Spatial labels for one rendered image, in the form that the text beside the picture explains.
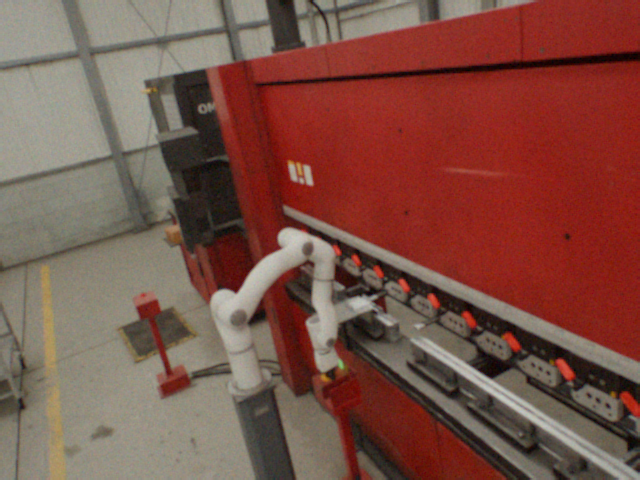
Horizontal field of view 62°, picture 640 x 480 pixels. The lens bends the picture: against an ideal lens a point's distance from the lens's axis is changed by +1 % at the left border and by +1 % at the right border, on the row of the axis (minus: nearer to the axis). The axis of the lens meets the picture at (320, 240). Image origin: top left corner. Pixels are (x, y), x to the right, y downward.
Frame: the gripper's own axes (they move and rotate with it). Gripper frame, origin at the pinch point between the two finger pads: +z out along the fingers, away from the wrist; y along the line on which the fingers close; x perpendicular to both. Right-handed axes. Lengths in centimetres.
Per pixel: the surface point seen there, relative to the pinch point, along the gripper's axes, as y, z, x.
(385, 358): -24.7, -0.8, 9.6
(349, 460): 4, 53, -2
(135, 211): 4, 49, -693
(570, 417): -128, 96, 19
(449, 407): -24, -1, 55
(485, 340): -35, -34, 70
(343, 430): 1.9, 34.3, -2.5
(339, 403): 2.2, 12.4, 4.7
